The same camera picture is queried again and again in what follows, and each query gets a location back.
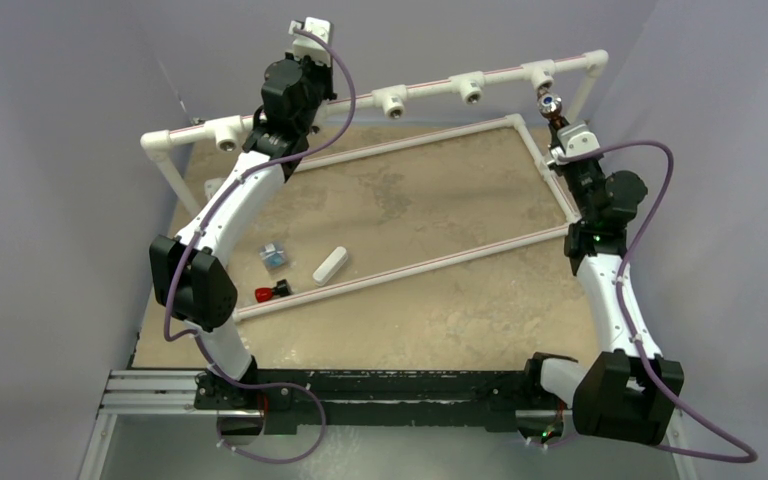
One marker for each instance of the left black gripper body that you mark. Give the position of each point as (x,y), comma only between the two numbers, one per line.
(319,80)

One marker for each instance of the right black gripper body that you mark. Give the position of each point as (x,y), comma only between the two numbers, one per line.
(583,180)

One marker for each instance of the brown faucet with chrome cap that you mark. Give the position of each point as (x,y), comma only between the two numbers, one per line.
(551,109)

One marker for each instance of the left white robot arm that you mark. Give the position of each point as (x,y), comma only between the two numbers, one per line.
(189,269)

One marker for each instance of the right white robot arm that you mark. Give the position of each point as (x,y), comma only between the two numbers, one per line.
(624,394)

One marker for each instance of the clear blue faucet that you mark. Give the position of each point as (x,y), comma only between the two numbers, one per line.
(273,256)

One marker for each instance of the white plastic pipe piece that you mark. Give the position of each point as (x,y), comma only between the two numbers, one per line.
(330,266)

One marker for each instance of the red and black faucet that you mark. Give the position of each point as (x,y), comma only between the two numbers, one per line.
(281,289)

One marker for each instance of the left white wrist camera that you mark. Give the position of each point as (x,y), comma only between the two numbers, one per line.
(308,36)

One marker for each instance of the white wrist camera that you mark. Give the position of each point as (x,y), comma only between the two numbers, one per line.
(308,36)
(572,140)

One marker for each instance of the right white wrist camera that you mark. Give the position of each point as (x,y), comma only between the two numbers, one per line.
(572,140)

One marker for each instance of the white PVC pipe frame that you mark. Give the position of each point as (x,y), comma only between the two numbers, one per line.
(392,100)

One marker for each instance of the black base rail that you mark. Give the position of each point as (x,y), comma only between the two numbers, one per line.
(497,401)

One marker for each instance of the aluminium table frame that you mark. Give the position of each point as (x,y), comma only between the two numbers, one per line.
(172,392)

